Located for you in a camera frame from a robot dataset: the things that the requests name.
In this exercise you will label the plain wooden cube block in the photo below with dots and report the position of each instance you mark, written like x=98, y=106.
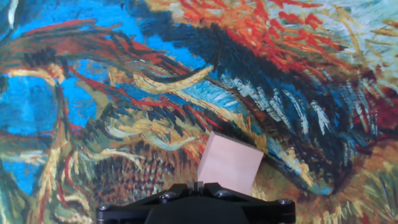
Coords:
x=230, y=161

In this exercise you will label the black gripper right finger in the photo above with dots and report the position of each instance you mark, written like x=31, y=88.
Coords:
x=270, y=213

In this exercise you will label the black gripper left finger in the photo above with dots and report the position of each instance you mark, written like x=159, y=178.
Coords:
x=130, y=213

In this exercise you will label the sunflower painting print cloth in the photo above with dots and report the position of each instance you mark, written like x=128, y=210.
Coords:
x=93, y=93

